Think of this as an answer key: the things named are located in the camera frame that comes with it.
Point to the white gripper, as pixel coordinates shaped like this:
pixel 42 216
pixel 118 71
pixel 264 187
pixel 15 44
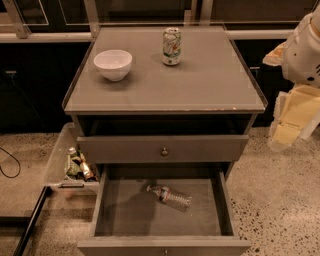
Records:
pixel 302 58

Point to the clear plastic water bottle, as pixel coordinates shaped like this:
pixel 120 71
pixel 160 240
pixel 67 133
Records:
pixel 170 197

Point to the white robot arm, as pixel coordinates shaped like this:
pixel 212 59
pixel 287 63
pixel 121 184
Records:
pixel 296 112

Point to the grey drawer cabinet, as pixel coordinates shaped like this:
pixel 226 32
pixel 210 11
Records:
pixel 210 92

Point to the brass top drawer knob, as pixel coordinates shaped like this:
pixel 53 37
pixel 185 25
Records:
pixel 164 152

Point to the grey open middle drawer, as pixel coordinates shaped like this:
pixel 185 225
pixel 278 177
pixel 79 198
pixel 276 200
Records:
pixel 130 221

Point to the grey top drawer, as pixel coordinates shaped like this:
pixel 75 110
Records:
pixel 147 149

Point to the small bottle in bin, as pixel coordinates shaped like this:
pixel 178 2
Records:
pixel 85 168

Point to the green white soda can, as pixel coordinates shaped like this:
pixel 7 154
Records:
pixel 172 46

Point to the white ceramic bowl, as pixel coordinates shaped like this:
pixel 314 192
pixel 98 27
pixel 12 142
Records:
pixel 113 65

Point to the clear plastic storage bin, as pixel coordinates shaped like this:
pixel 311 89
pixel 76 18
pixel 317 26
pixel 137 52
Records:
pixel 55 171

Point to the black floor rail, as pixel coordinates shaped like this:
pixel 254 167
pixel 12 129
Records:
pixel 32 220

